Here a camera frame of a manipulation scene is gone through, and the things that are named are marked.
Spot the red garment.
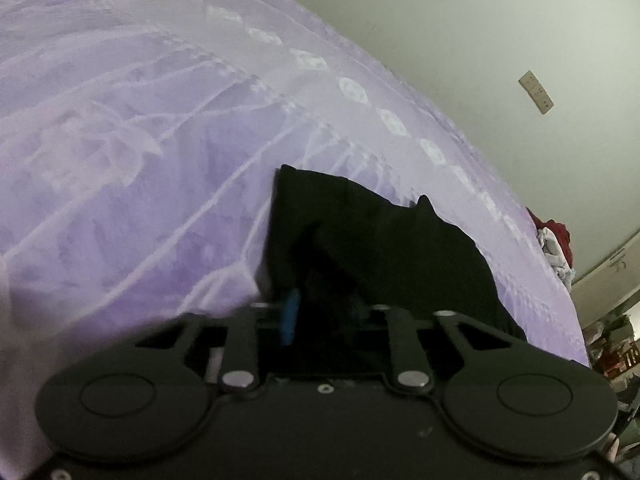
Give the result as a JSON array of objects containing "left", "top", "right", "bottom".
[{"left": 525, "top": 207, "right": 574, "bottom": 272}]

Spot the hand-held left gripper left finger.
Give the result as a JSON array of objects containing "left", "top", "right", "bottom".
[{"left": 134, "top": 287, "right": 302, "bottom": 394}]

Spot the pile of colourful clutter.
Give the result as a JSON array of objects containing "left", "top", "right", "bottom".
[{"left": 581, "top": 310, "right": 640, "bottom": 393}]

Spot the black cloth garment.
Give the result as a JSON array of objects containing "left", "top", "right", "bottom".
[{"left": 257, "top": 164, "right": 528, "bottom": 363}]

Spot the white wardrobe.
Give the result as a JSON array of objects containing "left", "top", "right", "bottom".
[{"left": 570, "top": 232, "right": 640, "bottom": 323}]

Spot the purple floral blanket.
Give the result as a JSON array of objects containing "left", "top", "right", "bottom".
[{"left": 0, "top": 0, "right": 592, "bottom": 480}]

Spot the white garment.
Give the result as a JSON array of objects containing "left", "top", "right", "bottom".
[{"left": 536, "top": 227, "right": 577, "bottom": 292}]

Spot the beige wall switch plate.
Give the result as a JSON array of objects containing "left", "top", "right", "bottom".
[{"left": 518, "top": 71, "right": 555, "bottom": 115}]

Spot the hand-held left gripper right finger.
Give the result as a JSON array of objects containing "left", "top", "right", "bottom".
[{"left": 370, "top": 304, "right": 532, "bottom": 394}]

